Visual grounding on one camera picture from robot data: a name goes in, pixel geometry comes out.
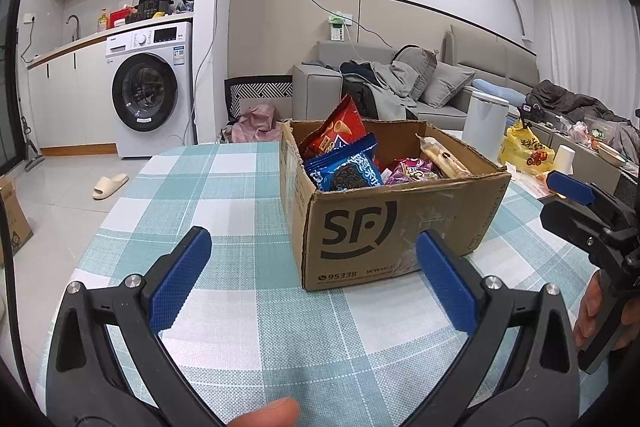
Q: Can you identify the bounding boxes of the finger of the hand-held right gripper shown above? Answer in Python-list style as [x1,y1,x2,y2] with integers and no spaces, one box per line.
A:
[546,170,634,229]
[540,200,622,259]

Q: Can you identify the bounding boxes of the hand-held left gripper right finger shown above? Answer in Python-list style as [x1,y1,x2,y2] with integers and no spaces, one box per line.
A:
[415,229,584,427]

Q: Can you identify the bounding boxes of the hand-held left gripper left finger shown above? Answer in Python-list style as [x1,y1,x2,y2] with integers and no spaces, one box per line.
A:
[45,226,226,427]

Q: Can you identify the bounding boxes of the brown cardboard box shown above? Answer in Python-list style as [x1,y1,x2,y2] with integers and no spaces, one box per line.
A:
[279,119,512,292]

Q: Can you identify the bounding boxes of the beige stick biscuit packet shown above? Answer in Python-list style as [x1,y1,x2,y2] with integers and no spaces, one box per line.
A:
[419,136,472,180]

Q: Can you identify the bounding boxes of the blue cookie packet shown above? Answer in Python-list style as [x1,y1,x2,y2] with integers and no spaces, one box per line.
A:
[303,133,385,192]

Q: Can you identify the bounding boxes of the red cone snack packet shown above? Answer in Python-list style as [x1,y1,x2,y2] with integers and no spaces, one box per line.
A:
[299,95,367,160]

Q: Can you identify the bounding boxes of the person's right hand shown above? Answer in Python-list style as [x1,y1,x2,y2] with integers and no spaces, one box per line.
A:
[571,270,640,353]

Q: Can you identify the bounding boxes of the person's left hand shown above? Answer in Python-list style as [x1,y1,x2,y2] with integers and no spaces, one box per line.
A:
[235,397,302,427]

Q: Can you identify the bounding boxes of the white paper cup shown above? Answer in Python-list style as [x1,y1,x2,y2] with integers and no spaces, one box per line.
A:
[555,145,578,175]

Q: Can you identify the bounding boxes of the yellow plastic bag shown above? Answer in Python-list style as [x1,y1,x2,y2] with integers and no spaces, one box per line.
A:
[500,121,556,180]

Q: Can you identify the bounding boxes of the checked teal tablecloth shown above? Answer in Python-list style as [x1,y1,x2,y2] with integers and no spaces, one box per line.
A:
[37,141,601,427]

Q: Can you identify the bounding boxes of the dark clothes pile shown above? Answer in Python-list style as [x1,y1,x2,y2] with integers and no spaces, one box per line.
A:
[530,79,640,128]

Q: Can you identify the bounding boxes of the white lidded bin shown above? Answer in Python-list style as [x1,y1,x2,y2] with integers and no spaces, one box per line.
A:
[462,91,510,162]

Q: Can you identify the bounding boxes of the beige slipper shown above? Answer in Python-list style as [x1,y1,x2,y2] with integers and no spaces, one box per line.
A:
[92,173,130,200]

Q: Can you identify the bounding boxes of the light blue pillow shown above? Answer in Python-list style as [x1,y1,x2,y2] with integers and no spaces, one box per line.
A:
[472,78,526,105]

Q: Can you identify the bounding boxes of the white curtain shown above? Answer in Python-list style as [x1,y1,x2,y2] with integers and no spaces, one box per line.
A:
[542,0,626,108]

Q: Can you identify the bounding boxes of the grey cushion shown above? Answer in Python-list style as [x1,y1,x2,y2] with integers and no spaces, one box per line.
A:
[420,62,476,108]
[395,47,440,100]

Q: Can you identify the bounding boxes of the pink bag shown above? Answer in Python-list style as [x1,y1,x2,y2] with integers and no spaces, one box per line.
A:
[231,104,281,144]

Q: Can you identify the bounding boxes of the small cardboard box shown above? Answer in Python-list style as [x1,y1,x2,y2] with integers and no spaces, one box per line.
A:
[0,177,35,258]

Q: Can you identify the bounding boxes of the white washing machine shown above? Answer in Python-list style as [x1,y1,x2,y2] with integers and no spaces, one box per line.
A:
[105,22,195,158]

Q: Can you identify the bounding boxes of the stick vacuum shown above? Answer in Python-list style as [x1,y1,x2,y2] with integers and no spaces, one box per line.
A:
[20,117,47,172]

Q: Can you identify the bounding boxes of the grey garment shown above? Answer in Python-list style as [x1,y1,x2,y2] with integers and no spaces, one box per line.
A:
[370,62,421,120]

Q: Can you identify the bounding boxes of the black white patterned basket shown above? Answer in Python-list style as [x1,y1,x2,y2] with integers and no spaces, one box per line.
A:
[224,76,294,122]

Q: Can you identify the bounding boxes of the white lower cabinets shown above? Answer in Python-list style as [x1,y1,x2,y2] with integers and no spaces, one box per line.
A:
[27,44,118,158]

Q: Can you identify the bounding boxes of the dark jacket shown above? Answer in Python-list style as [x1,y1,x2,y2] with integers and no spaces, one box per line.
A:
[340,61,381,118]

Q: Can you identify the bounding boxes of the grey sofa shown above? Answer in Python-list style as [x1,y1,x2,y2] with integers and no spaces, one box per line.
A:
[292,24,541,138]

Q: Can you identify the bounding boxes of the dark glass door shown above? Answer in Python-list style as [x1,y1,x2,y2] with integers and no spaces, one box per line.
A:
[0,0,26,178]

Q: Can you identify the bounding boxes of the red box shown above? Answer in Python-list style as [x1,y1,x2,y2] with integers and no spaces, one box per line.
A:
[109,8,138,28]

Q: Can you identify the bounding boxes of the black rice cooker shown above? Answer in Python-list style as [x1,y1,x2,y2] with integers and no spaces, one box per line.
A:
[137,0,175,18]

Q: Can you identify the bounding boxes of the green wall charger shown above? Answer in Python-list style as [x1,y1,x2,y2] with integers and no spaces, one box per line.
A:
[325,12,353,42]

